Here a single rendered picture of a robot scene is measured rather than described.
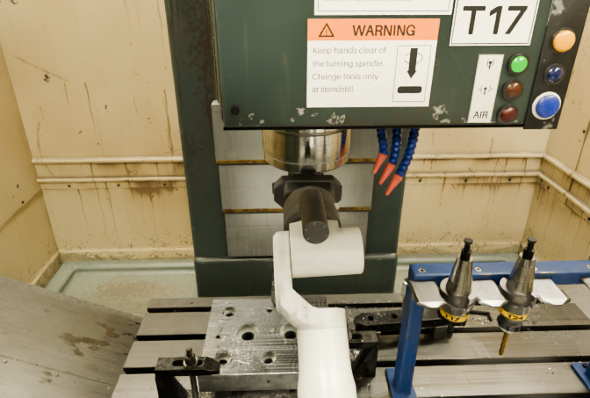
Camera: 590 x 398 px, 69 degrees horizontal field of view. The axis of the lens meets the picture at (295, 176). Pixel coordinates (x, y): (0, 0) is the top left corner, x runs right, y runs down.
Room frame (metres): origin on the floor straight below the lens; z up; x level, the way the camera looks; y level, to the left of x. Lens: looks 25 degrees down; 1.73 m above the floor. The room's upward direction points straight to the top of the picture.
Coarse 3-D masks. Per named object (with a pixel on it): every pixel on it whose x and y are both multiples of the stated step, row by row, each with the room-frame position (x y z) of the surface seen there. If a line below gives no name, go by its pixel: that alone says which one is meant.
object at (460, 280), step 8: (456, 264) 0.61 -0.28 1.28; (464, 264) 0.60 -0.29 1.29; (456, 272) 0.60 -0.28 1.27; (464, 272) 0.60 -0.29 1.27; (448, 280) 0.61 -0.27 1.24; (456, 280) 0.60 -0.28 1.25; (464, 280) 0.59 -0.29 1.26; (448, 288) 0.61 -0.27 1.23; (456, 288) 0.60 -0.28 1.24; (464, 288) 0.59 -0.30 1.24; (464, 296) 0.59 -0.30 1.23
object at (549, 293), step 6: (534, 282) 0.64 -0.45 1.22; (540, 282) 0.64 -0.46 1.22; (546, 282) 0.64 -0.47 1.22; (552, 282) 0.64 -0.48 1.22; (540, 288) 0.62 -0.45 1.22; (546, 288) 0.62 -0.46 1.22; (552, 288) 0.62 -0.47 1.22; (558, 288) 0.62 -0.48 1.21; (540, 294) 0.61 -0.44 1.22; (546, 294) 0.61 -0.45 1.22; (552, 294) 0.61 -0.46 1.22; (558, 294) 0.61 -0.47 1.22; (564, 294) 0.61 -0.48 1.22; (540, 300) 0.59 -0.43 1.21; (546, 300) 0.59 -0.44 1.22; (552, 300) 0.59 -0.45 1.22; (558, 300) 0.59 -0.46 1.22; (564, 300) 0.59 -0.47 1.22; (558, 306) 0.58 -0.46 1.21
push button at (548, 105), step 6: (546, 96) 0.53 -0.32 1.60; (552, 96) 0.53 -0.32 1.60; (540, 102) 0.53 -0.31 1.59; (546, 102) 0.53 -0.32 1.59; (552, 102) 0.53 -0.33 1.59; (558, 102) 0.53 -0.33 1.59; (540, 108) 0.53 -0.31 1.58; (546, 108) 0.53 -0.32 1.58; (552, 108) 0.53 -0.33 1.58; (558, 108) 0.53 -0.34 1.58; (540, 114) 0.53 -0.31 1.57; (546, 114) 0.53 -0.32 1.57; (552, 114) 0.53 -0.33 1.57
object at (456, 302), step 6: (444, 282) 0.63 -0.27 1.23; (444, 288) 0.61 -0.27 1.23; (474, 288) 0.61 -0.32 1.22; (444, 294) 0.60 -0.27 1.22; (450, 294) 0.59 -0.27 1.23; (474, 294) 0.59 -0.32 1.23; (450, 300) 0.59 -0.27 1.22; (456, 300) 0.58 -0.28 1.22; (462, 300) 0.59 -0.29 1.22; (468, 300) 0.58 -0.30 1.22; (474, 300) 0.59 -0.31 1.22; (450, 306) 0.59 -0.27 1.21; (456, 306) 0.59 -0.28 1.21; (462, 306) 0.59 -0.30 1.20; (468, 306) 0.59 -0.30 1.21
